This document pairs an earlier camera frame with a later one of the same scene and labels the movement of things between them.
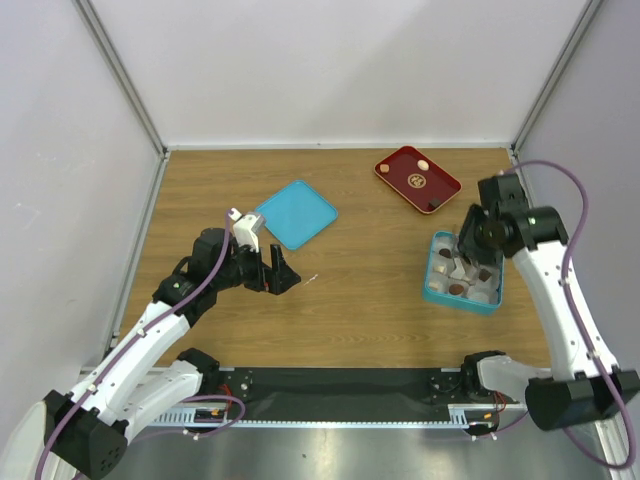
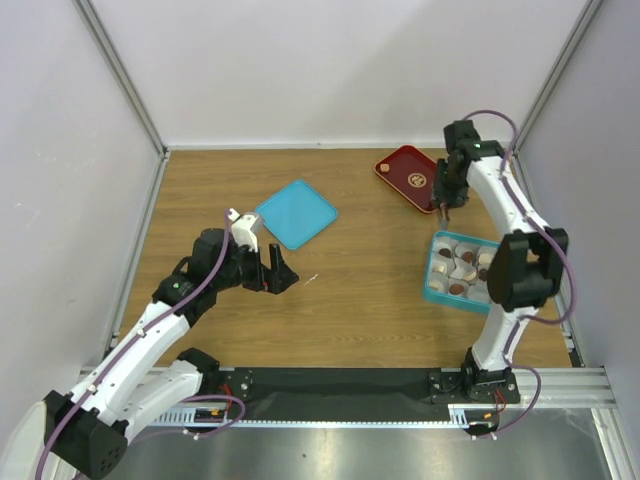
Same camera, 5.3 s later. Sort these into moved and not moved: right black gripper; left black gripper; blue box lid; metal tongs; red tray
Moved: metal tongs; right black gripper
Not moved: red tray; left black gripper; blue box lid
